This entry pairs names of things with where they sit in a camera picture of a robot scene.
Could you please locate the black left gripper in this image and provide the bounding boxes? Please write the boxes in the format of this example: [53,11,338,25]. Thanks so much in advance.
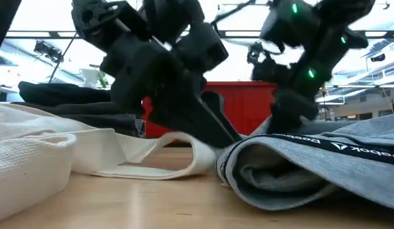
[71,0,243,149]

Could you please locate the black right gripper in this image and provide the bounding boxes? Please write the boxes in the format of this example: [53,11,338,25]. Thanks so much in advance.
[250,50,333,134]

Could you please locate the small light grey cloth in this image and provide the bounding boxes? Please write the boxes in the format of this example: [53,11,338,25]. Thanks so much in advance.
[214,113,394,212]

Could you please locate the dark grey garment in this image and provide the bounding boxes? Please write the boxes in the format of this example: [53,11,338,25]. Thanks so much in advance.
[11,101,144,138]

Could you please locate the red plastic laundry bin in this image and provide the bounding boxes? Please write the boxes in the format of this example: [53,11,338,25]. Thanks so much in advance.
[142,81,279,139]

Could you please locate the black ceiling-mounted device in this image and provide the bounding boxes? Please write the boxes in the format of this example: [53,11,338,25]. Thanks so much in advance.
[32,40,65,64]

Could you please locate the white canvas tote bag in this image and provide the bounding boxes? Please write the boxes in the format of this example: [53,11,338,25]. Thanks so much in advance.
[0,103,217,223]

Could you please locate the yellow hanging cord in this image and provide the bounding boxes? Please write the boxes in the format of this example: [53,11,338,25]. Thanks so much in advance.
[320,83,329,108]

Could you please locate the black overhead camera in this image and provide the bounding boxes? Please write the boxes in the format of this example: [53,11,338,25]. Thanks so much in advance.
[246,41,264,66]

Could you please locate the black aluminium rig frame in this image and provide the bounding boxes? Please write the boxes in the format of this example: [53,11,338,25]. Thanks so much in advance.
[3,29,394,93]

